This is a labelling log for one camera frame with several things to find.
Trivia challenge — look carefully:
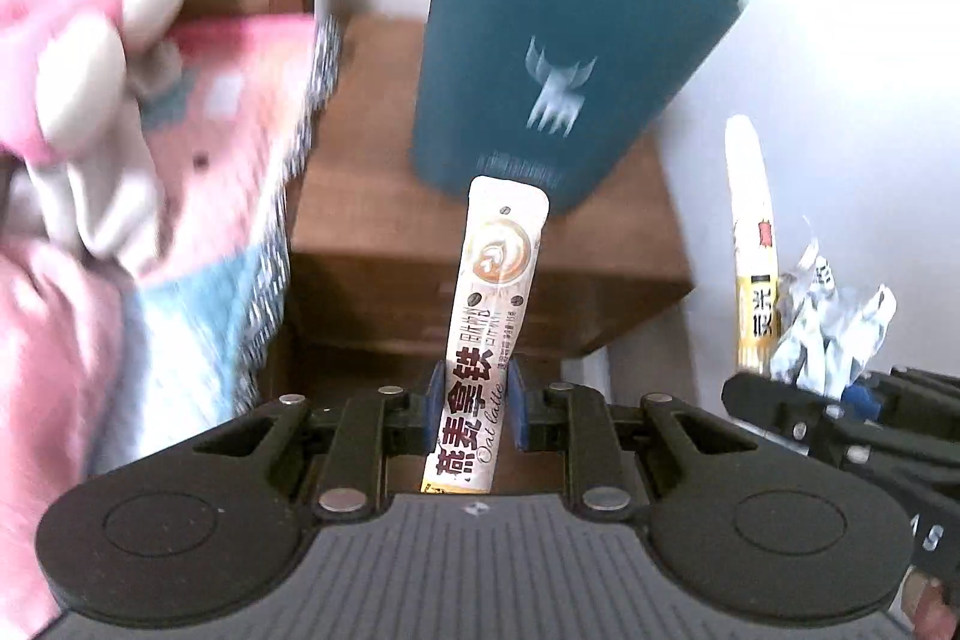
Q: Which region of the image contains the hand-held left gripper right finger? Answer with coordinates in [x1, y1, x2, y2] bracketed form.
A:
[506, 359, 760, 525]

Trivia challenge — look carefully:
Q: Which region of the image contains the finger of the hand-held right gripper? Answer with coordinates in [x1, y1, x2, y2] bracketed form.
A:
[721, 372, 960, 521]
[841, 365, 960, 425]

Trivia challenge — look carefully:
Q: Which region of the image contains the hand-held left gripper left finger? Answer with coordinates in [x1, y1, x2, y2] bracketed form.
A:
[191, 359, 452, 525]

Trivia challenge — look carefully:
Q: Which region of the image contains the white blue wrapper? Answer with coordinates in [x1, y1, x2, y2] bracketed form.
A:
[769, 239, 898, 398]

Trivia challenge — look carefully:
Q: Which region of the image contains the beige coffee stick sachet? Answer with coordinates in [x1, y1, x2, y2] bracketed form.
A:
[418, 175, 552, 497]

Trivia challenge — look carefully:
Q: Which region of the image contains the yellow white stick sachet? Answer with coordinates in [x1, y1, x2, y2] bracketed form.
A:
[723, 113, 785, 380]

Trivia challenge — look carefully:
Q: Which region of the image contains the teal trash bin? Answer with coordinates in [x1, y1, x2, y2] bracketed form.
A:
[407, 0, 743, 217]

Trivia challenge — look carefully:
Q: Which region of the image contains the person's right hand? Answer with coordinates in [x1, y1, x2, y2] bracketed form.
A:
[896, 571, 960, 640]

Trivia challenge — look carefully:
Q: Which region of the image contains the wooden nightstand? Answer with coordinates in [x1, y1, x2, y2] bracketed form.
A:
[266, 14, 695, 402]

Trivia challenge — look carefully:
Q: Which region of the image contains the pink blue blanket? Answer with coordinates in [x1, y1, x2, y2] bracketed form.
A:
[0, 14, 343, 640]

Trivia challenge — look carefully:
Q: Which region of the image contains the pink white plush toy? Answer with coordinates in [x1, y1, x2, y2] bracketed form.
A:
[0, 0, 188, 281]

